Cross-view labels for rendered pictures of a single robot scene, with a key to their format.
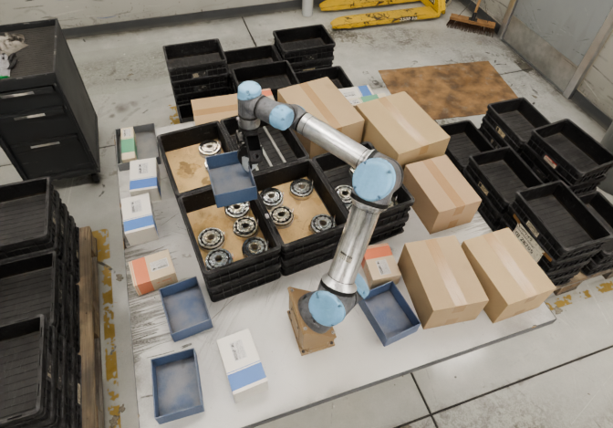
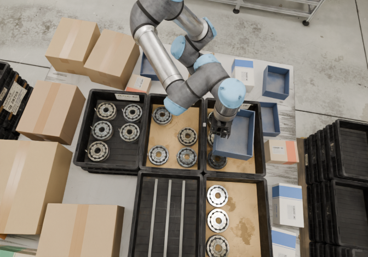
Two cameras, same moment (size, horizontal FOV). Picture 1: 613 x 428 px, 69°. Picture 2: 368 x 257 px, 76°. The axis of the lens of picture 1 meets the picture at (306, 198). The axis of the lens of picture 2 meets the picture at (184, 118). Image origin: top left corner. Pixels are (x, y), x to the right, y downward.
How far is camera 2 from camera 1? 1.58 m
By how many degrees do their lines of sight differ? 63
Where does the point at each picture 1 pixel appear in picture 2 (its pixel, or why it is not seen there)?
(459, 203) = (56, 84)
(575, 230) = not seen: outside the picture
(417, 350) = not seen: hidden behind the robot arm
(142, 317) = (288, 130)
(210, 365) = (256, 87)
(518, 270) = (70, 32)
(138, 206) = (289, 211)
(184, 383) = (270, 85)
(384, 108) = (11, 212)
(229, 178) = (231, 141)
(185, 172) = (246, 226)
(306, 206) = (163, 140)
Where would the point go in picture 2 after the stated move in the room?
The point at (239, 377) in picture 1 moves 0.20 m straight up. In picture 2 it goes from (247, 64) to (258, 43)
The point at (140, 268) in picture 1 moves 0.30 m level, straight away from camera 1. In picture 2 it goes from (291, 152) to (306, 209)
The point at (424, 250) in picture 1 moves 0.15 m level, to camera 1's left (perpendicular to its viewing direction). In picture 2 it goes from (111, 67) to (133, 79)
